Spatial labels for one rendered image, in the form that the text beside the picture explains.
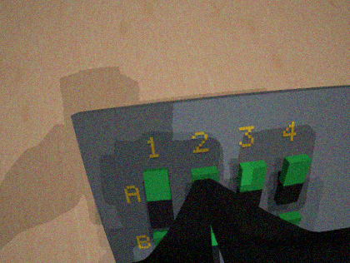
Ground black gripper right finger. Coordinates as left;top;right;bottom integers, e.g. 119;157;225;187
202;179;350;263

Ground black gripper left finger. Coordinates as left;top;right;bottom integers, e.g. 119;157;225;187
133;180;215;263

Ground grey switch panel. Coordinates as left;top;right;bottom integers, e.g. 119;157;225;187
71;85;350;263

